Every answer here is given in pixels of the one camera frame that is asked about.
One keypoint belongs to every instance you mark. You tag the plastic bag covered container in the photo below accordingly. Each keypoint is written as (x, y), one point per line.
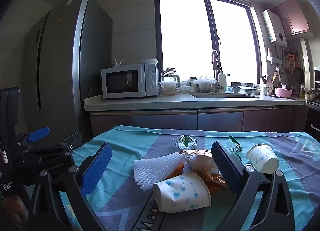
(206, 86)

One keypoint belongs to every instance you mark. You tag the blue dotted paper cup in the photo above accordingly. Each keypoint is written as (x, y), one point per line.
(262, 158)
(182, 193)

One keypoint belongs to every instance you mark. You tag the white foam fruit net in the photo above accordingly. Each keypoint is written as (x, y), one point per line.
(152, 168)

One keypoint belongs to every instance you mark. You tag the blue patterned bowl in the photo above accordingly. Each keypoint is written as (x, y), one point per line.
(251, 91)

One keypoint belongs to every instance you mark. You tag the brown wall cabinet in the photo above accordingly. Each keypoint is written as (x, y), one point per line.
(292, 16)

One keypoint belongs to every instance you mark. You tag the oil bottles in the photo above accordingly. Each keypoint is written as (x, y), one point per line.
(307, 93)

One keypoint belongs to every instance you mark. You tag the white microwave oven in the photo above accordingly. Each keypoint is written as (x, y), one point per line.
(120, 81)

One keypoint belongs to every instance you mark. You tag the teal printed tablecloth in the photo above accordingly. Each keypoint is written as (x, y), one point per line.
(287, 196)

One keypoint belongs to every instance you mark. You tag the white utensil holder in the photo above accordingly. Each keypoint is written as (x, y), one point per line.
(264, 90)

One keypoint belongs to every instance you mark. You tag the glass jar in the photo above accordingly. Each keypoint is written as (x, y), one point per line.
(193, 82)

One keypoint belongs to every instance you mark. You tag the orange peel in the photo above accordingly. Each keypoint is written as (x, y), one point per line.
(176, 168)

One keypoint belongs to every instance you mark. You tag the kitchen window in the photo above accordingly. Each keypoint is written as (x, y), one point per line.
(185, 33)

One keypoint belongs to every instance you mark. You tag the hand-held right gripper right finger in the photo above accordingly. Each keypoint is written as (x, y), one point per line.
(226, 168)

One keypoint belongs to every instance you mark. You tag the hanging frying pan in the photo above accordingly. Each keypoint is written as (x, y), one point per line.
(299, 75)

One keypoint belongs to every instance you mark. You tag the clear green candy wrapper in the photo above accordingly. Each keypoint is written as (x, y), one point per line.
(185, 141)

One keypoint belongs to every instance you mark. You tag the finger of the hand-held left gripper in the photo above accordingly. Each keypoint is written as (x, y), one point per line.
(72, 142)
(38, 133)

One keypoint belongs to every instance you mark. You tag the kitchen sink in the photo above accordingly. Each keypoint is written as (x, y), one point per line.
(225, 95)

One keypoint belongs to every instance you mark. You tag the person's left hand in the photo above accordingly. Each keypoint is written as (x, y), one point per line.
(13, 208)

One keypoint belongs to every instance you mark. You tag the small white figurine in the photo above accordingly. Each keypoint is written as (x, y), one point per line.
(117, 63)

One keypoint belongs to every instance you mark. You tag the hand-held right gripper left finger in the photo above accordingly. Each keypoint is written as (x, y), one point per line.
(96, 168)

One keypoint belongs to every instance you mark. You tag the brown hanging cloth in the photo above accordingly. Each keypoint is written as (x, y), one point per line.
(215, 58)

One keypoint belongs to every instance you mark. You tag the white perforated skimmer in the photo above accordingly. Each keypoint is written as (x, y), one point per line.
(269, 86)

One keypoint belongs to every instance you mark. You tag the small dark bowl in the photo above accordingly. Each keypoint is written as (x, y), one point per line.
(235, 89)

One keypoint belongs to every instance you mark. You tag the grey refrigerator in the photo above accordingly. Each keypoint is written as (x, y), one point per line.
(62, 71)

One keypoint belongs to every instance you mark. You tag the pink basin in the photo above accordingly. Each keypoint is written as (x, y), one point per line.
(283, 92)

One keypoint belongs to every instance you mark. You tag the gold snack wrapper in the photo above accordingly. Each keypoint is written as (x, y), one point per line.
(207, 171)

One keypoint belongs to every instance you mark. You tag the kitchen base cabinet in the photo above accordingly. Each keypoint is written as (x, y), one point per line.
(220, 120)

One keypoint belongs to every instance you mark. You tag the stacked white bowls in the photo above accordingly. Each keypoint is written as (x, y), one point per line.
(168, 86)

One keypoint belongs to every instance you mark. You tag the glass electric kettle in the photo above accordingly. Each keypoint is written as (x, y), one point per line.
(172, 77)

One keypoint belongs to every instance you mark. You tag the white bowl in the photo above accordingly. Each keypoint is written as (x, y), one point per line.
(149, 61)

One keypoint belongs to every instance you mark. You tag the white soap bottle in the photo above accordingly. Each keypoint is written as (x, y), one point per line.
(222, 81)

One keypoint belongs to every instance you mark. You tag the green foil wrapper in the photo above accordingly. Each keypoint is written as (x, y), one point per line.
(234, 145)

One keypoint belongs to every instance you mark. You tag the metal faucet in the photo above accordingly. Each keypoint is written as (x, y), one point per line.
(218, 87)

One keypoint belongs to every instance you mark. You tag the white water heater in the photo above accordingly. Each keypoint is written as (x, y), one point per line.
(273, 26)

